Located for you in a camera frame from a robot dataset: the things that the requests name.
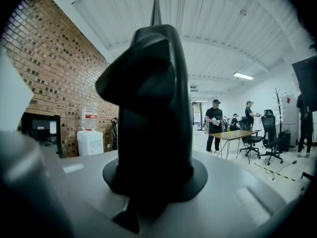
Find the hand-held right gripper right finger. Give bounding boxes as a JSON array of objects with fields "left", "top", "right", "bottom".
[{"left": 247, "top": 182, "right": 314, "bottom": 238}]

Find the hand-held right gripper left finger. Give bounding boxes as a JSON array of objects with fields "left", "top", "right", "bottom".
[{"left": 0, "top": 51, "right": 75, "bottom": 238}]

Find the black-framed whiteboard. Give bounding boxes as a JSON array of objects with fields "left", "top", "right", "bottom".
[{"left": 95, "top": 0, "right": 209, "bottom": 234}]

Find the yellow black striped floor tape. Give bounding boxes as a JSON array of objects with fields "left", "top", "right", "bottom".
[{"left": 254, "top": 162, "right": 297, "bottom": 182}]

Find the white water dispenser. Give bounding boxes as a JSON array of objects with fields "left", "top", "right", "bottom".
[{"left": 76, "top": 130, "right": 105, "bottom": 157}]

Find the black computer tower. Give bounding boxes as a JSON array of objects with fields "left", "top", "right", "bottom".
[{"left": 278, "top": 130, "right": 291, "bottom": 153}]

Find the black office chair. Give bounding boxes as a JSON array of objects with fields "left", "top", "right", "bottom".
[
  {"left": 258, "top": 109, "right": 284, "bottom": 166},
  {"left": 237, "top": 116, "right": 264, "bottom": 164}
]

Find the large clear water bottle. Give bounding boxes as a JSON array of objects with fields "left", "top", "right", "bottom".
[{"left": 81, "top": 102, "right": 99, "bottom": 132}]

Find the white refrigerator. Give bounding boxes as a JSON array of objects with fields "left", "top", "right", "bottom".
[{"left": 281, "top": 94, "right": 302, "bottom": 148}]

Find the black stick vacuum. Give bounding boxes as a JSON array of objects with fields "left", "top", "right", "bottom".
[{"left": 109, "top": 117, "right": 119, "bottom": 151}]

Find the black coat rack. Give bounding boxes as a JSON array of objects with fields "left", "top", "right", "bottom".
[{"left": 271, "top": 88, "right": 286, "bottom": 133}]

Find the ceiling light panel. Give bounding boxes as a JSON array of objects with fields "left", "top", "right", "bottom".
[{"left": 233, "top": 71, "right": 255, "bottom": 81}]

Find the yellow floor cable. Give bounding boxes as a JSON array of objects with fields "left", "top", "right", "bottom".
[{"left": 265, "top": 159, "right": 298, "bottom": 181}]

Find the wooden table with wire legs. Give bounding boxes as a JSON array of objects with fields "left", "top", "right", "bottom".
[{"left": 209, "top": 129, "right": 262, "bottom": 160}]

